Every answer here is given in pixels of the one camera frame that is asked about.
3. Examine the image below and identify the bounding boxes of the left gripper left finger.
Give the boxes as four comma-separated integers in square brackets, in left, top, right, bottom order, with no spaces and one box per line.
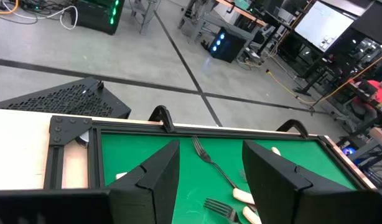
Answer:
[106,139,182,224]

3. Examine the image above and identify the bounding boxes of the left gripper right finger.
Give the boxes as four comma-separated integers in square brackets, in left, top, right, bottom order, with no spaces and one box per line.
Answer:
[241,139,380,224]

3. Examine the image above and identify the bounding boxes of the green table mat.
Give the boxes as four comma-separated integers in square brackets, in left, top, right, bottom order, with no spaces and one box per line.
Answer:
[100,133,358,224]

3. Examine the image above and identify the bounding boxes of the black table clamp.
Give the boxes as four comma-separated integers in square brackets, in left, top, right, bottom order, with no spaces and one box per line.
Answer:
[276,119,310,139]
[147,105,176,134]

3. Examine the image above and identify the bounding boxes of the person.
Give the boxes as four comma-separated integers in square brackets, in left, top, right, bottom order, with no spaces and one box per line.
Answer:
[349,77,382,122]

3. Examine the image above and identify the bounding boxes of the black computer blue lights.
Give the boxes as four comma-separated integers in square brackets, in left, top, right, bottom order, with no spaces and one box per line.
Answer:
[208,26,247,64]

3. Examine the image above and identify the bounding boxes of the grey metal stand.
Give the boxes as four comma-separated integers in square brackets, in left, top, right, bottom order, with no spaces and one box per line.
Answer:
[128,0,162,35]

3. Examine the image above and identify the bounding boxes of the grey workbench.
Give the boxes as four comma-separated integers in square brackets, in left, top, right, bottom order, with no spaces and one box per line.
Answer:
[178,0,268,44]

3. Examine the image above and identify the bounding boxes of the black computer green lights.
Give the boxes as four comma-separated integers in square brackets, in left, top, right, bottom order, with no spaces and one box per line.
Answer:
[69,0,126,35]

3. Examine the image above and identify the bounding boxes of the yellow floor cable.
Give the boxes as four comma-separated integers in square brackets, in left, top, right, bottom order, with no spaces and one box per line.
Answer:
[265,69,318,106]
[0,0,20,16]

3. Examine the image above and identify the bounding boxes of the white wall screen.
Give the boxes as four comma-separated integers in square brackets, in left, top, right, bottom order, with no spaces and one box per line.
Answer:
[294,1,356,53]

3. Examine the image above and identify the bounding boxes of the white floor cable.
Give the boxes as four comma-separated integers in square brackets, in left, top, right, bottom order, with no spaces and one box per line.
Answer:
[1,0,79,31]

